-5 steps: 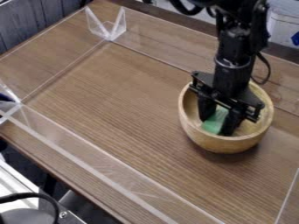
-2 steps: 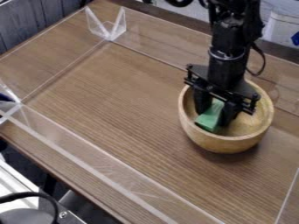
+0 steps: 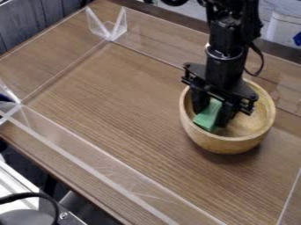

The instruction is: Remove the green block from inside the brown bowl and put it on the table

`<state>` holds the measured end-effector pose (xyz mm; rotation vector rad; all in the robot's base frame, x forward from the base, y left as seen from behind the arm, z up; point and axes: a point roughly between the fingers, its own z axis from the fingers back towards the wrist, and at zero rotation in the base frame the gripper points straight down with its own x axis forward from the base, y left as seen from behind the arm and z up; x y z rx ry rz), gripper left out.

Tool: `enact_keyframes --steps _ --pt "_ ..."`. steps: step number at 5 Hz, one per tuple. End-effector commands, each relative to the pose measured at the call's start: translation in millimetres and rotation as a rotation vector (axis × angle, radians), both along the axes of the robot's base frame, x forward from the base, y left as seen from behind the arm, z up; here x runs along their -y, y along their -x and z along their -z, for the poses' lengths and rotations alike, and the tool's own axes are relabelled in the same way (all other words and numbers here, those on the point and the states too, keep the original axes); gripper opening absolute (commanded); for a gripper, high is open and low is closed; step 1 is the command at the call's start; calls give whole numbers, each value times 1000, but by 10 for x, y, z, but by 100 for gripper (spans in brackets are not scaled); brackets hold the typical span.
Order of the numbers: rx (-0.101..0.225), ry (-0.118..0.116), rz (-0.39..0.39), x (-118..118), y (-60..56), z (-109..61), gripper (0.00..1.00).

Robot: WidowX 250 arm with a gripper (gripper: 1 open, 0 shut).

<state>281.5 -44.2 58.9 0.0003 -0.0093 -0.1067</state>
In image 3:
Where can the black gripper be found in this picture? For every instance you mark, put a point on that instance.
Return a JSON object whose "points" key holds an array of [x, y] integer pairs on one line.
{"points": [[218, 80]]}

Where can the green rectangular block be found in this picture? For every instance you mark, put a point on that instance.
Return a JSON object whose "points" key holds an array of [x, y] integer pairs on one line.
{"points": [[206, 118]]}

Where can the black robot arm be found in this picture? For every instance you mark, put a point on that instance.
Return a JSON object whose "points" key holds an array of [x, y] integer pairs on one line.
{"points": [[234, 27]]}

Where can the brown wooden bowl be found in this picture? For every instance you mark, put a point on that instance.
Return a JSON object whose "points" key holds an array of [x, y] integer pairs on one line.
{"points": [[245, 132]]}

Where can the blue object at right edge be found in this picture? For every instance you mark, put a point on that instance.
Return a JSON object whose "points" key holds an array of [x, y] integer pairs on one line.
{"points": [[297, 39]]}

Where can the white container in background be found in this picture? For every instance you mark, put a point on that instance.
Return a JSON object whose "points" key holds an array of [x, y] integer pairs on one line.
{"points": [[285, 25]]}

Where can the clear acrylic front barrier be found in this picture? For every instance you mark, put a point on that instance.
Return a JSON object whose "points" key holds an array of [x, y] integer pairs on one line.
{"points": [[135, 199]]}

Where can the clear acrylic corner bracket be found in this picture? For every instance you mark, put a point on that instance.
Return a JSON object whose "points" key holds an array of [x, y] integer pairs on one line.
{"points": [[107, 30]]}

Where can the grey metal bracket with screw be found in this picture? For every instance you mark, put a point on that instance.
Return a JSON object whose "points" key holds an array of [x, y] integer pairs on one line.
{"points": [[27, 214]]}

